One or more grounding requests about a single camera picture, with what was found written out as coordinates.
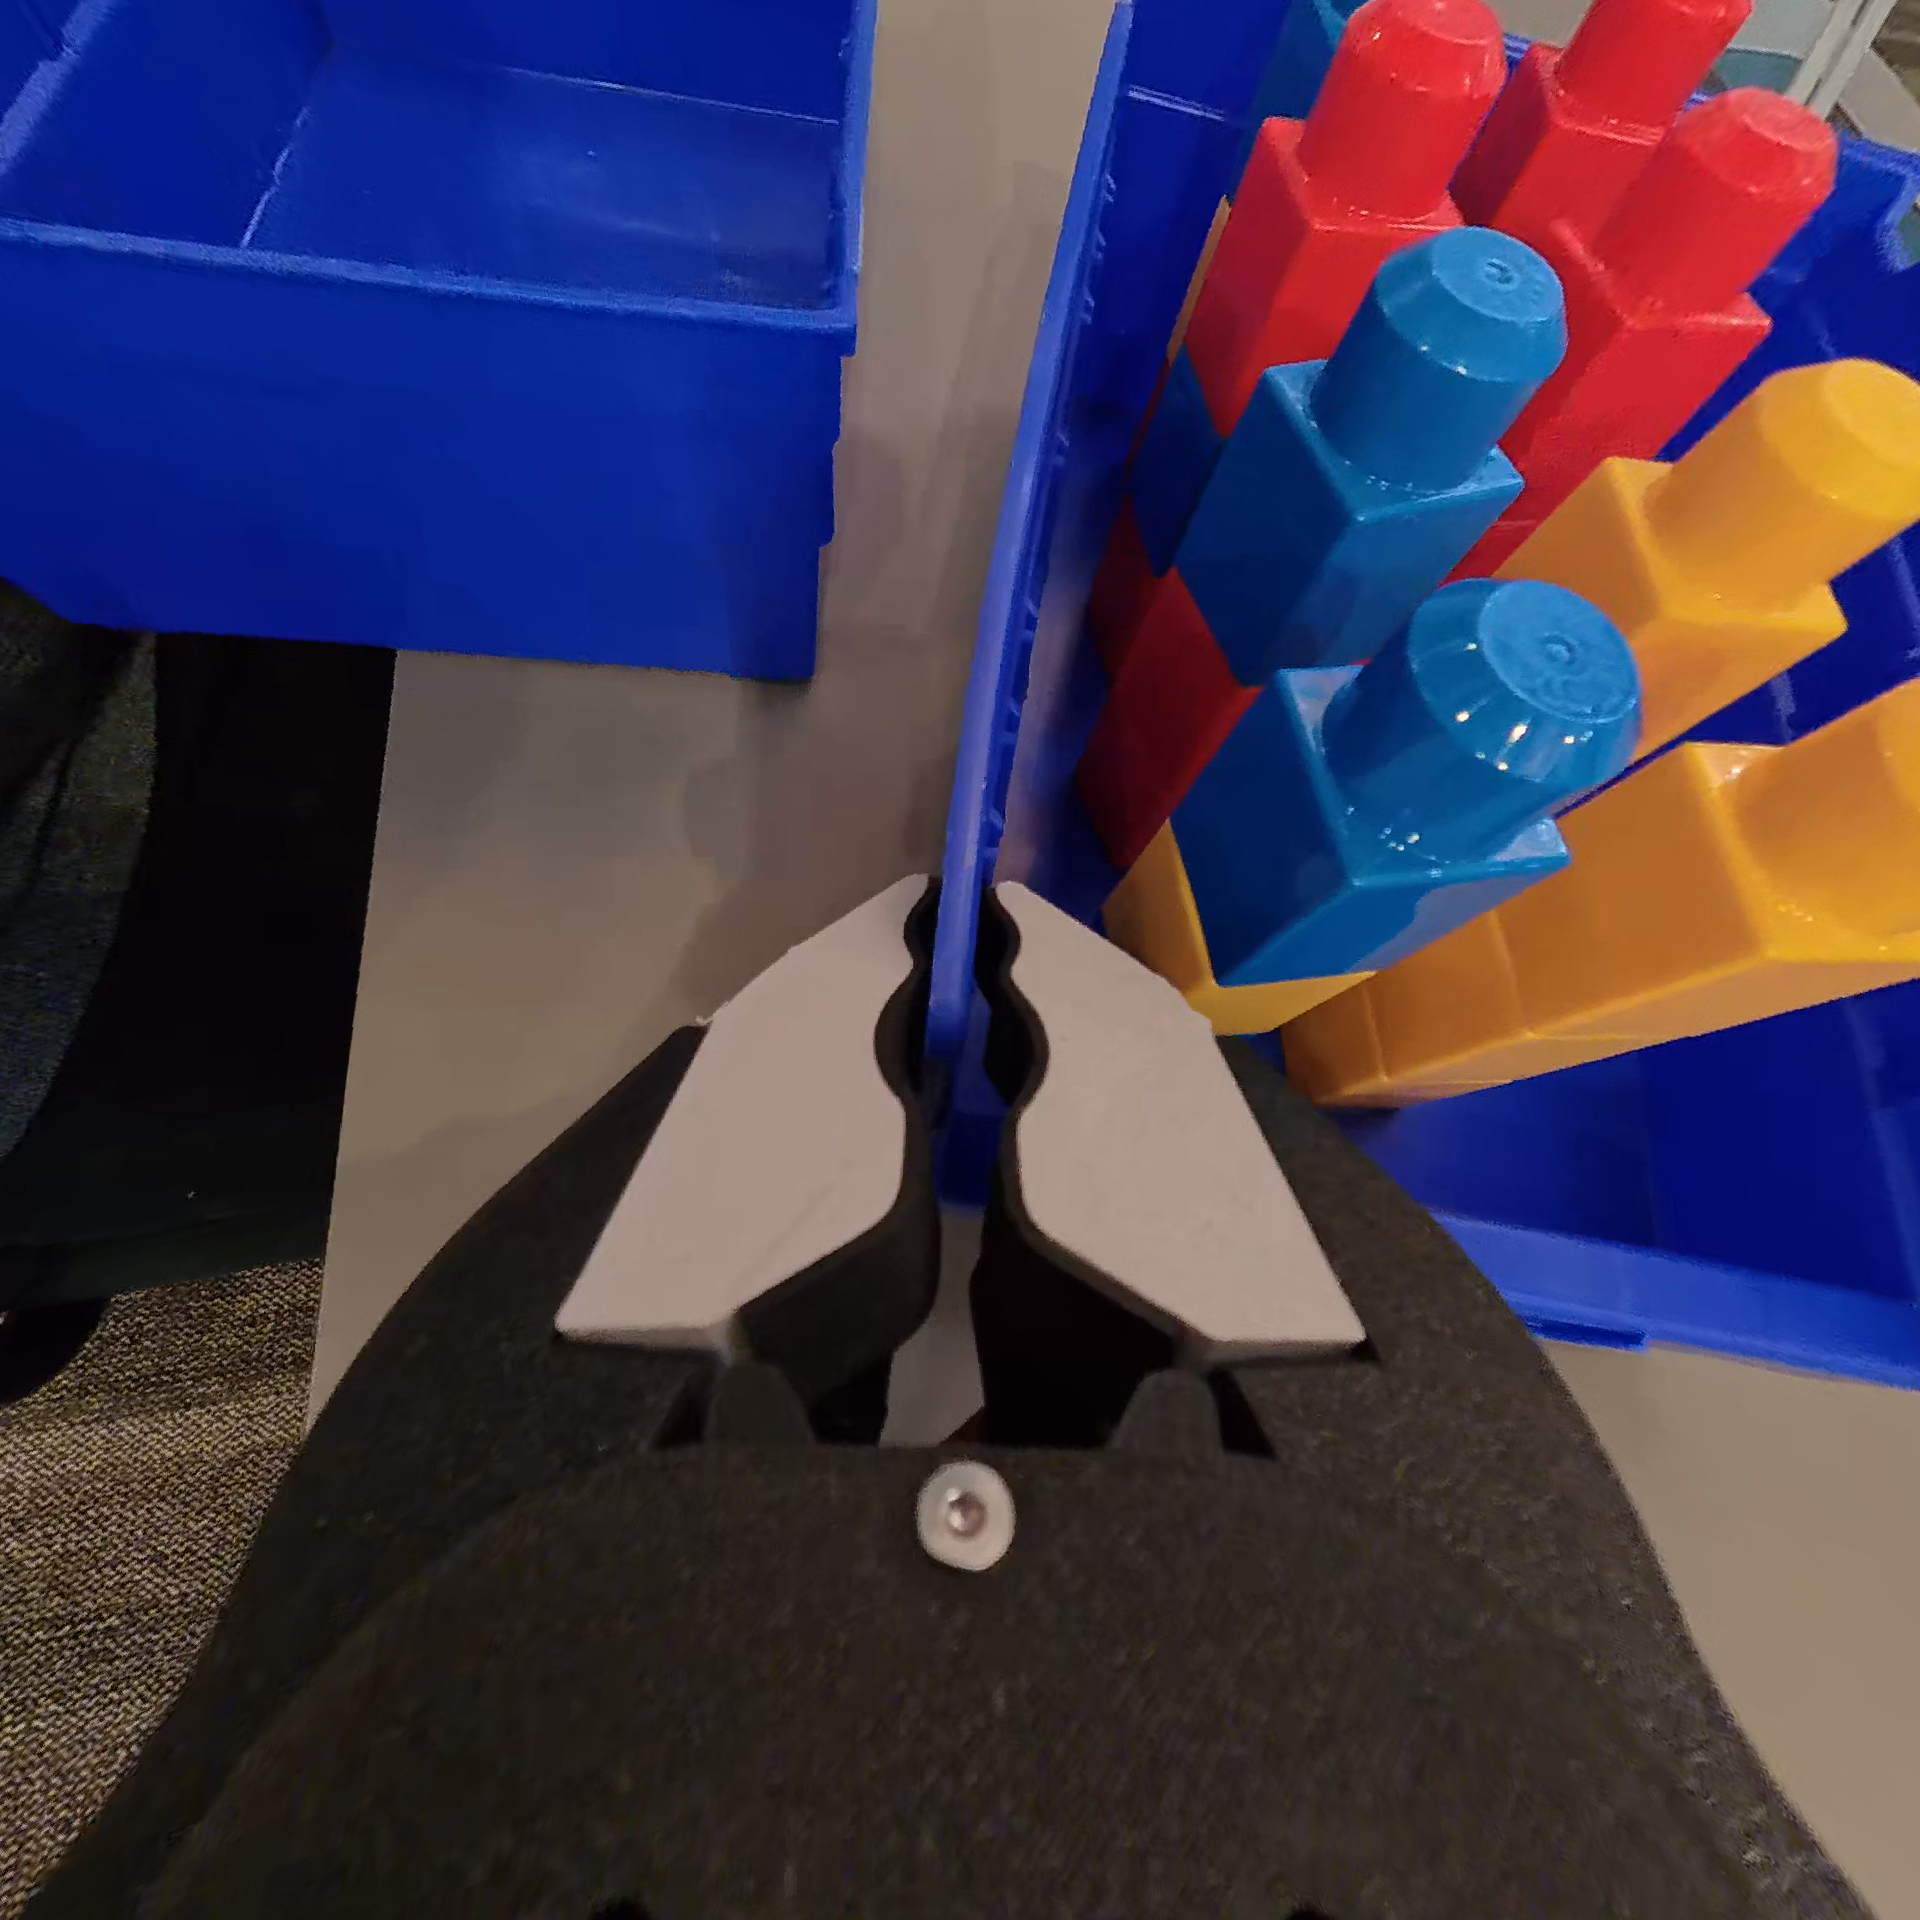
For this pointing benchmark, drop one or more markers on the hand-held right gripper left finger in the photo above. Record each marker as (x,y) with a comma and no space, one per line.
(764,1170)

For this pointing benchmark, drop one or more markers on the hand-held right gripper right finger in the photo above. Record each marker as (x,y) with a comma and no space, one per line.
(1155,1170)

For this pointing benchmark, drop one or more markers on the blue plastic bin with tag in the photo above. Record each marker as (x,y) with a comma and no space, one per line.
(450,450)

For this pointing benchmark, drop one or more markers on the grey desk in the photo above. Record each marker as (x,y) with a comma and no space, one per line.
(600,841)

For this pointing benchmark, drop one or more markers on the pile of coloured building blocks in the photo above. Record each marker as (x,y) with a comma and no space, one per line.
(1351,524)

